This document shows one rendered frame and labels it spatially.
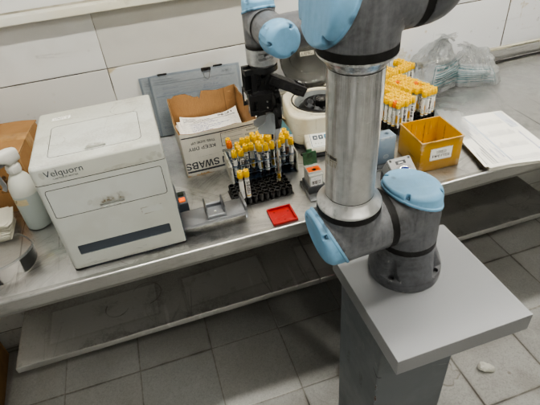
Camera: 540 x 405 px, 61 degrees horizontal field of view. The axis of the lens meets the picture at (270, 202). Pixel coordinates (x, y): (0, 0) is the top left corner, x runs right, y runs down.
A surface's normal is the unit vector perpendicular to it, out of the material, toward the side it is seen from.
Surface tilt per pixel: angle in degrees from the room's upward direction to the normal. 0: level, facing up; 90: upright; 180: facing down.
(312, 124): 90
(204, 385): 0
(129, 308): 0
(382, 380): 90
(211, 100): 87
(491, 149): 1
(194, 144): 94
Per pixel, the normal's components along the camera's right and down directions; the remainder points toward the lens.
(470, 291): -0.09, -0.79
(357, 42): -0.17, 0.65
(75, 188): 0.30, 0.56
